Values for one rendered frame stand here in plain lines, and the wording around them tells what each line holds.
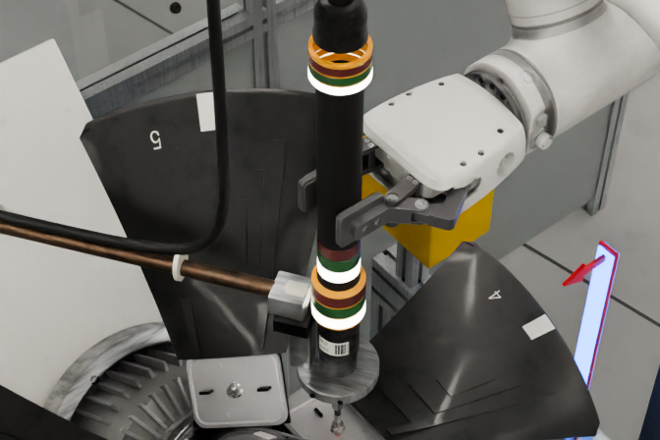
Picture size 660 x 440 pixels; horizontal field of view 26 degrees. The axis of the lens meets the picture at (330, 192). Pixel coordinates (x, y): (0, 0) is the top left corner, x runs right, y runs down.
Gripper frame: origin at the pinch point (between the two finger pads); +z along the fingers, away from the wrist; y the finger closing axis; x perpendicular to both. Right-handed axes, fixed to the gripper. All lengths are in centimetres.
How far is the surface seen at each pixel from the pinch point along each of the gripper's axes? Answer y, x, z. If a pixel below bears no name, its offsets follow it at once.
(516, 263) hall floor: 70, -149, -106
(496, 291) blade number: 3.3, -31.1, -23.0
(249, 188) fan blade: 13.2, -10.0, -1.0
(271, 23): 70, -52, -45
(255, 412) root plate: 3.1, -25.1, 6.4
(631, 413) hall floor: 29, -149, -97
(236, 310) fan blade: 8.6, -18.0, 4.2
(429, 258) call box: 21, -49, -31
